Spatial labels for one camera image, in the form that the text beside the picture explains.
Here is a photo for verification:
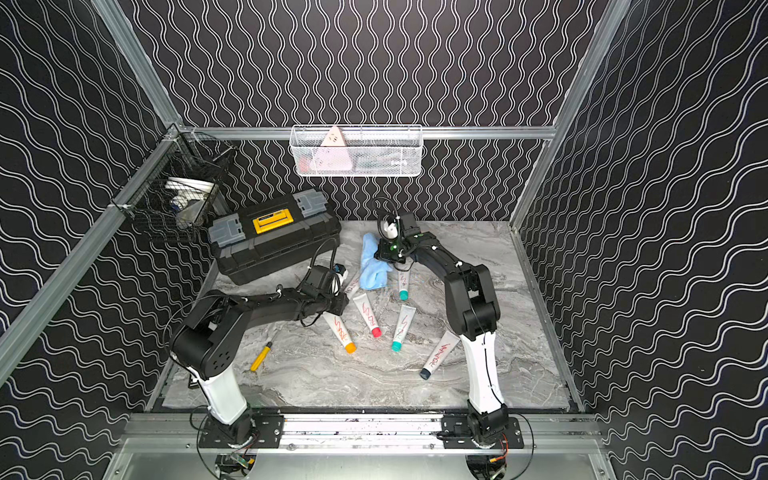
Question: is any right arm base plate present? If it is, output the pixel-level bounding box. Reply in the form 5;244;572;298
435;411;525;450

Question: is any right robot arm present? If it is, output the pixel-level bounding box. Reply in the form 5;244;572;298
374;213;506;415

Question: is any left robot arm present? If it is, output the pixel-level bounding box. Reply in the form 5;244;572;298
169;264;349;426

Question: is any clear wall basket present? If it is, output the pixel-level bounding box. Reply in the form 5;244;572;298
289;124;424;177

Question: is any white tube teal cap lower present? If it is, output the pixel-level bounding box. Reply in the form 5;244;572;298
391;305;417;352

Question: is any black toolbox yellow latch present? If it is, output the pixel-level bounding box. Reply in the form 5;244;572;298
208;188;342;285

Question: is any pink triangle item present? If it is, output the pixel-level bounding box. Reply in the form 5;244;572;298
309;125;353;173

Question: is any white tube green cap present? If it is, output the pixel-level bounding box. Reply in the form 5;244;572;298
398;271;410;301

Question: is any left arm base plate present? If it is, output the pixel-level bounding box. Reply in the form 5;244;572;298
198;412;285;450

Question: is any blue microfiber cloth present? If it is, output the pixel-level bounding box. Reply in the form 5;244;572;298
359;233;393;291

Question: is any white tube pink cap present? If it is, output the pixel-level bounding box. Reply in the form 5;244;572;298
353;292;382;338

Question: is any white tube orange cap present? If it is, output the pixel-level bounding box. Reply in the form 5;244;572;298
322;312;357;354

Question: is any yellow marker pen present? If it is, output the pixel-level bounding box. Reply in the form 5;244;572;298
250;341;273;372

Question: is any white tube black cap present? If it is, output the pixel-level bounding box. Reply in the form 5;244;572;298
344;272;360;298

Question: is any black wire basket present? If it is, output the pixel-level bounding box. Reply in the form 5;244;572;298
115;132;237;244

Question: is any white tube dark blue cap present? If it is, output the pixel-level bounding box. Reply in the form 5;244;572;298
419;330;460;380

